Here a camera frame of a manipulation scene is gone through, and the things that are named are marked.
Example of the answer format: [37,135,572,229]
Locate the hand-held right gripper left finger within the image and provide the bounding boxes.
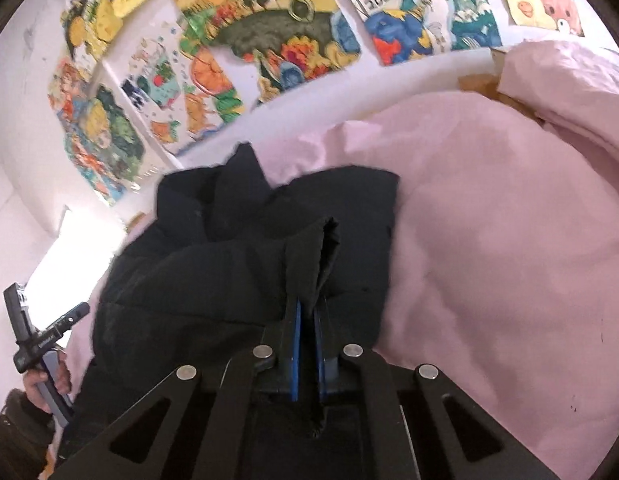
[49,297,303,480]

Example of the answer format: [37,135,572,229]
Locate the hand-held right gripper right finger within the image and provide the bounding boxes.
[313,305,561,480]

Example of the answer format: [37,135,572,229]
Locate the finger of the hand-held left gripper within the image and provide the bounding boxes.
[58,302,91,333]

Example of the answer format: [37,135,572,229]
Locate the black puffer jacket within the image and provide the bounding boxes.
[54,142,401,480]

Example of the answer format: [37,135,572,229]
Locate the person's left forearm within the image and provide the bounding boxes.
[0,387,56,480]

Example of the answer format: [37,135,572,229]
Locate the person's left hand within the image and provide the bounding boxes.
[22,350,73,416]

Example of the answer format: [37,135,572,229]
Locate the bright window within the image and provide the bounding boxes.
[25,205,127,323]

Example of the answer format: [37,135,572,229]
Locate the orange-haired figure blue drawing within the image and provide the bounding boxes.
[64,130,130,207]

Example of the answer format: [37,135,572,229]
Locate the blond figure green drawing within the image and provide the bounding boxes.
[84,84,146,181]

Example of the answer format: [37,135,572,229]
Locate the pink duvet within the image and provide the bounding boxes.
[64,92,619,480]

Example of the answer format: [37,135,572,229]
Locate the cup and orange slices drawing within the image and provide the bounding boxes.
[119,37,246,157]

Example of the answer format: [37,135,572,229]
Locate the dark hill landscape drawing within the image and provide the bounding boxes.
[170,0,364,105]

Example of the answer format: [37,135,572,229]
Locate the dragon and tower drawing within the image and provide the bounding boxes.
[323,0,506,67]

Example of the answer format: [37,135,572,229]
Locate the pink folded sheet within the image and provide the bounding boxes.
[497,40,619,171]

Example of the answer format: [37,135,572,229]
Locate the wooden bed frame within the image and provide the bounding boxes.
[458,47,546,127]

